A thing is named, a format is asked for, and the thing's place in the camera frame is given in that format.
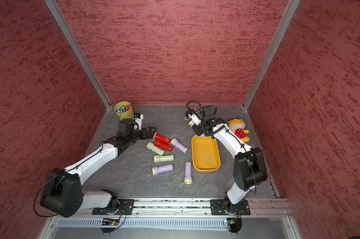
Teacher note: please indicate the yellow pen cup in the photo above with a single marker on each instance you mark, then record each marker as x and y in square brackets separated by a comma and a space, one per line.
[126, 115]

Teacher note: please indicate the green flashlight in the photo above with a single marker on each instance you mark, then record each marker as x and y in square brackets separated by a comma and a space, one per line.
[163, 158]
[151, 146]

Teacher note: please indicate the purple flashlight front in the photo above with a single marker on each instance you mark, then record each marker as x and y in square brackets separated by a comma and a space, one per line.
[187, 177]

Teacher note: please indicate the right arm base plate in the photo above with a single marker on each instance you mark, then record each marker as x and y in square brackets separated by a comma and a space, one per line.
[225, 207]

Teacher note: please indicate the red flashlight white head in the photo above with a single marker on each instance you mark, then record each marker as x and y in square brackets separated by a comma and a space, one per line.
[158, 136]

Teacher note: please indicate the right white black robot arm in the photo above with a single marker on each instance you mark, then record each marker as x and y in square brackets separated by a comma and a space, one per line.
[249, 169]

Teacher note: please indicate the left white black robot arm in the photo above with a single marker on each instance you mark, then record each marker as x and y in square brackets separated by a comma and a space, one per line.
[62, 193]

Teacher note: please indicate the red flashlight all red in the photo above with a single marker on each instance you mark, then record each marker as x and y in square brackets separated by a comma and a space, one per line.
[163, 145]

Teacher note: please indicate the aluminium front rail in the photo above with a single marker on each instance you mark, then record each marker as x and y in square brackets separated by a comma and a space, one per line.
[205, 207]

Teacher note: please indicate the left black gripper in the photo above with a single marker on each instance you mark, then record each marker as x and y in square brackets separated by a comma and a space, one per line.
[150, 134]

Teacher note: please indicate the markers in cup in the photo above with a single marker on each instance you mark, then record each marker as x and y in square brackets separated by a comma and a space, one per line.
[122, 109]

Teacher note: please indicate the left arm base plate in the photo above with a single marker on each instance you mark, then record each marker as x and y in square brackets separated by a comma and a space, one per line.
[116, 207]

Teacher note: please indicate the yellow storage box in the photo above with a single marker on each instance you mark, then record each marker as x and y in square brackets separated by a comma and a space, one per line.
[205, 154]

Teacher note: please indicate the purple flashlight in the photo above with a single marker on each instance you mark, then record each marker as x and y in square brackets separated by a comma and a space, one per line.
[192, 123]
[187, 177]
[162, 169]
[179, 146]

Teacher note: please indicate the orange plush toy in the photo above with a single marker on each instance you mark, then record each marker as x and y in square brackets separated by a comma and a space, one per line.
[237, 126]

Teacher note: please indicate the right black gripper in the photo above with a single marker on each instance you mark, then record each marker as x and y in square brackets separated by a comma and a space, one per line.
[196, 128]

